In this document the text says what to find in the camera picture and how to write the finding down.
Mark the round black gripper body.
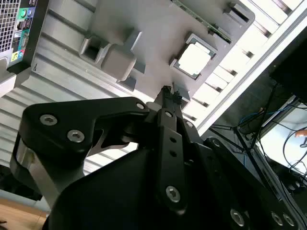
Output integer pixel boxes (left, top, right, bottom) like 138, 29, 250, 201
43, 148, 231, 230

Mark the silver CPU with green board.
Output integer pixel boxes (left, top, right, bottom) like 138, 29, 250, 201
176, 38, 216, 79

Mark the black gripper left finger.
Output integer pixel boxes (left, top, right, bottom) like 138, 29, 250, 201
9, 85, 189, 215

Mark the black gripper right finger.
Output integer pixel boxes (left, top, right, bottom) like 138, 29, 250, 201
172, 92, 307, 230

